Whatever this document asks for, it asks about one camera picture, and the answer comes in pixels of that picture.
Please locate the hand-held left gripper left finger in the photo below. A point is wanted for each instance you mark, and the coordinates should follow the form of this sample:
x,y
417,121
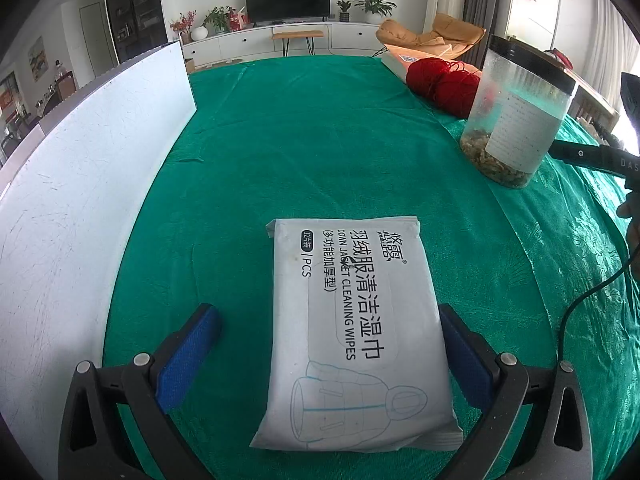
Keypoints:
x,y
187,360

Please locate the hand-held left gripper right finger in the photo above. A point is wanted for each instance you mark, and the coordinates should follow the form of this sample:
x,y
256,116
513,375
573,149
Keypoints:
x,y
467,365

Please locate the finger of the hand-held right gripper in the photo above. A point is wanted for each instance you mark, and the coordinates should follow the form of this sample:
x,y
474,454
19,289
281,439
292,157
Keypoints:
x,y
575,152

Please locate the white wet wipes packet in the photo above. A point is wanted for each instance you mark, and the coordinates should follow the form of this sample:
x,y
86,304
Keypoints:
x,y
350,335

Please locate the person's right hand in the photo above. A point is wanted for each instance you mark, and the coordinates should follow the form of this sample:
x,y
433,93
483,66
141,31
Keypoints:
x,y
631,232

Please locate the wooden crib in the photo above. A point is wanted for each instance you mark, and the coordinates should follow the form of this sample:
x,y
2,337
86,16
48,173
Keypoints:
x,y
595,105

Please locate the clear jar with black lid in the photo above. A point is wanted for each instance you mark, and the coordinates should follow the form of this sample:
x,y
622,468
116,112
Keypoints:
x,y
520,125

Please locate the green satin floral tablecloth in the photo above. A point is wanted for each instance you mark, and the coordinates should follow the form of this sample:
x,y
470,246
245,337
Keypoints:
x,y
575,220

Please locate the red cloth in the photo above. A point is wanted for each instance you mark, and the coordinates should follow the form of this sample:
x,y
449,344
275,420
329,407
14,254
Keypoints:
x,y
559,57

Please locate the beige curtain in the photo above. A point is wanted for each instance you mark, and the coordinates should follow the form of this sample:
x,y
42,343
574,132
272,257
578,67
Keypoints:
x,y
610,35

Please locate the red yarn ball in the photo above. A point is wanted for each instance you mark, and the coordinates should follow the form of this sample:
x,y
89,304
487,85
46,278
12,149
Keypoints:
x,y
440,85

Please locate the white board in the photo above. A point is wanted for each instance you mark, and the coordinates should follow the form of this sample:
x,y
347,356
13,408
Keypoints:
x,y
75,210

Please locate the orange lounge chair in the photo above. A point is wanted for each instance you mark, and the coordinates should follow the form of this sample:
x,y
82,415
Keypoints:
x,y
415,35

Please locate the green matte tablecloth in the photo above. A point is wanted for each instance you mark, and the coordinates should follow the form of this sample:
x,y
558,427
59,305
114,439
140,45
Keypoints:
x,y
300,160

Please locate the large potted green plant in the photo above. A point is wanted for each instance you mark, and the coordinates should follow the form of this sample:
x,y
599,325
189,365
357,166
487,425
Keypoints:
x,y
375,5

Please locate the small potted green plant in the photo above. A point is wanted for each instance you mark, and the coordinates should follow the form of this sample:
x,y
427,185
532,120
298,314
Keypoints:
x,y
343,10

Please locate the cardboard box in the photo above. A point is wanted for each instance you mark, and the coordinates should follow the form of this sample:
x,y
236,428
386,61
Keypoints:
x,y
191,65

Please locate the wooden stool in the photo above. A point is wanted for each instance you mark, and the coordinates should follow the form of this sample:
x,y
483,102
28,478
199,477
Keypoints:
x,y
297,35

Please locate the wooden dining chair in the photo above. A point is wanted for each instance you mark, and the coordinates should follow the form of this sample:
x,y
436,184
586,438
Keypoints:
x,y
62,85

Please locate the white television cabinet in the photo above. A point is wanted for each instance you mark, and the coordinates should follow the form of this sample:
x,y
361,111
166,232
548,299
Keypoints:
x,y
235,42

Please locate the black television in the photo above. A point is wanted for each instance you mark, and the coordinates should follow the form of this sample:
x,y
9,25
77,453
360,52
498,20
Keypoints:
x,y
287,0

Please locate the round white vase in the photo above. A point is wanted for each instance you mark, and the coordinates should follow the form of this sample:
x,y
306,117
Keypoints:
x,y
199,33

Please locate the white door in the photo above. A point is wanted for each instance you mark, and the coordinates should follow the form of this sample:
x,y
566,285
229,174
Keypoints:
x,y
94,40

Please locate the red flowers in vase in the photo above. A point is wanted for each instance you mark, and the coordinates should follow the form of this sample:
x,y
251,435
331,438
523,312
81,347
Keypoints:
x,y
182,25

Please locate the leafy plant with red ornaments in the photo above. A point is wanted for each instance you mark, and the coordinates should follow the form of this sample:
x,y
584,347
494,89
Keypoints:
x,y
217,20

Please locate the dark display cabinet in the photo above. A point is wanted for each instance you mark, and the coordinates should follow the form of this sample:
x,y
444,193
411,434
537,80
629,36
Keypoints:
x,y
135,10

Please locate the framed wall picture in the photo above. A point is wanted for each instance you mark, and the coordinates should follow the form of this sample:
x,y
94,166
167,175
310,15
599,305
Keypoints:
x,y
38,60

